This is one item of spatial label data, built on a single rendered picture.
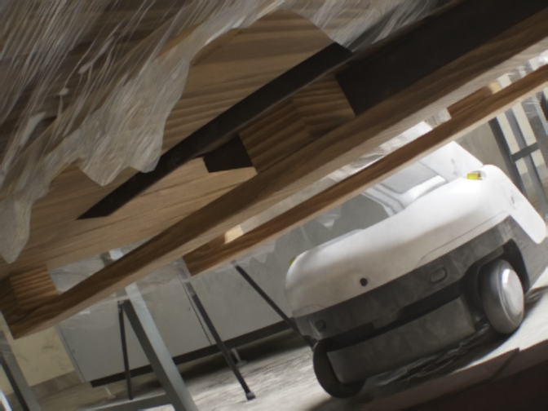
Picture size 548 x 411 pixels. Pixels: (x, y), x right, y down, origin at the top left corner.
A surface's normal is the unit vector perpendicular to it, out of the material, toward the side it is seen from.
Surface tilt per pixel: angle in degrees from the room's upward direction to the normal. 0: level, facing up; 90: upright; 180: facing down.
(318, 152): 90
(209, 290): 90
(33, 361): 90
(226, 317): 90
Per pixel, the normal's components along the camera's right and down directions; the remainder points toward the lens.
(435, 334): -0.29, 0.04
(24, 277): 0.68, -0.39
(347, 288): -0.60, 0.20
